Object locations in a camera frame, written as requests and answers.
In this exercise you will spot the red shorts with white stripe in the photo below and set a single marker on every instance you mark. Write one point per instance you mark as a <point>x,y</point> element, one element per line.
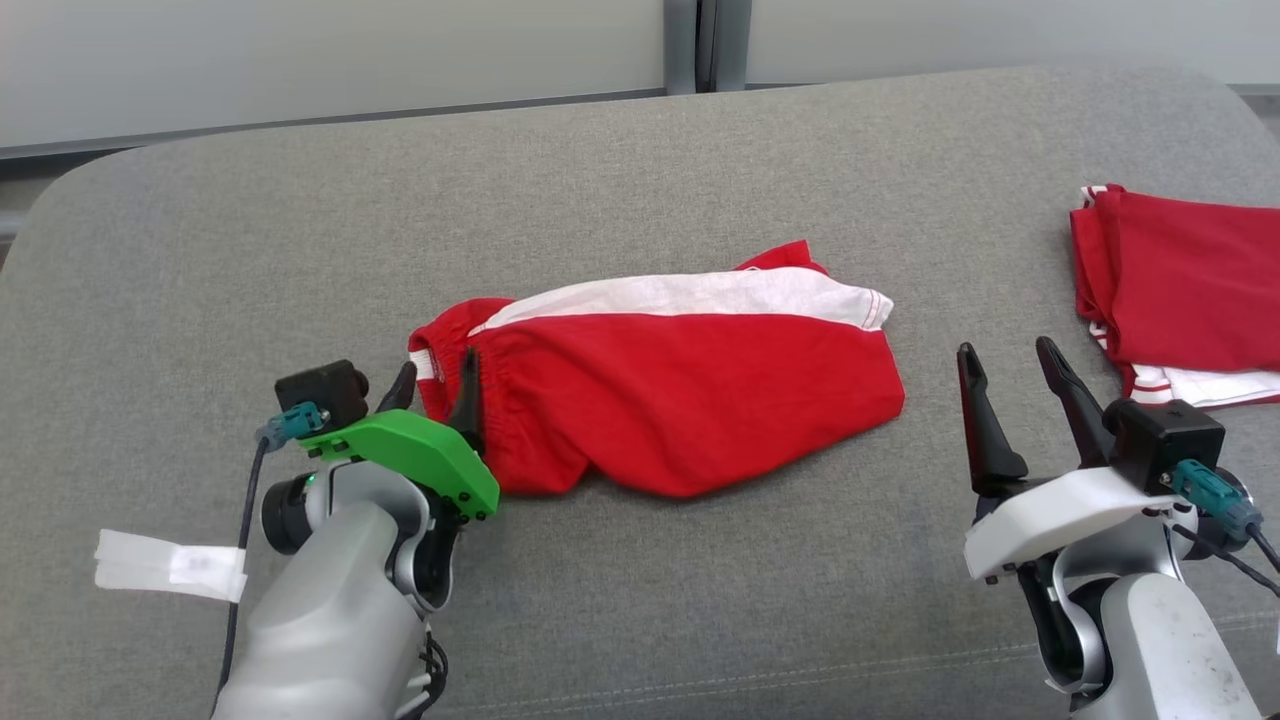
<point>680,390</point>

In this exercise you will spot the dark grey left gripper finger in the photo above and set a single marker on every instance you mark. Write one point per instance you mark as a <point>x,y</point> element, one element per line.
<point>400,392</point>
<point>470,410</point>

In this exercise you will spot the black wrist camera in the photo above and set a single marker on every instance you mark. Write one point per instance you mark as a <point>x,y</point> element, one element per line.
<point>1165,440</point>
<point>320,390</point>

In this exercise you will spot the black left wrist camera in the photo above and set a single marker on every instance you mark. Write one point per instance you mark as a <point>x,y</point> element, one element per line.
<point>320,390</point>

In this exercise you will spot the white paper tag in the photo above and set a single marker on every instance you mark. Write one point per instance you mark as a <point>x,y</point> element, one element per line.
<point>170,565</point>

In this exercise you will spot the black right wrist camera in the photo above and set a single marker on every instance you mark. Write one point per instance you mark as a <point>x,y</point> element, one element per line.
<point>1165,440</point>

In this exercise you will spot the grey fabric sofa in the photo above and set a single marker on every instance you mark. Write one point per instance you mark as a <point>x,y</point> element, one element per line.
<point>650,160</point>

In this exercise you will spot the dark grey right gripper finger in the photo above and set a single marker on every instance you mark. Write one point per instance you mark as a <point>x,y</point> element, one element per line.
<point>990,450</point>
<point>1085,420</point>

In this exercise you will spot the grey partition post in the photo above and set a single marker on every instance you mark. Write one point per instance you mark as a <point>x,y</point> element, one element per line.
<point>730,40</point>
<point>680,45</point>

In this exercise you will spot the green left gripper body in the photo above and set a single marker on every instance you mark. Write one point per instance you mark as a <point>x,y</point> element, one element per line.
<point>410,450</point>

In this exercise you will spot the red white basketball jersey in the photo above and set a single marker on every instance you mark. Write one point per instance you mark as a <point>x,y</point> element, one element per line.
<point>1190,280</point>

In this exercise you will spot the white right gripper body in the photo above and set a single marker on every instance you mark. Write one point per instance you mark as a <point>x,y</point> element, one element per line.
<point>1060,515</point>

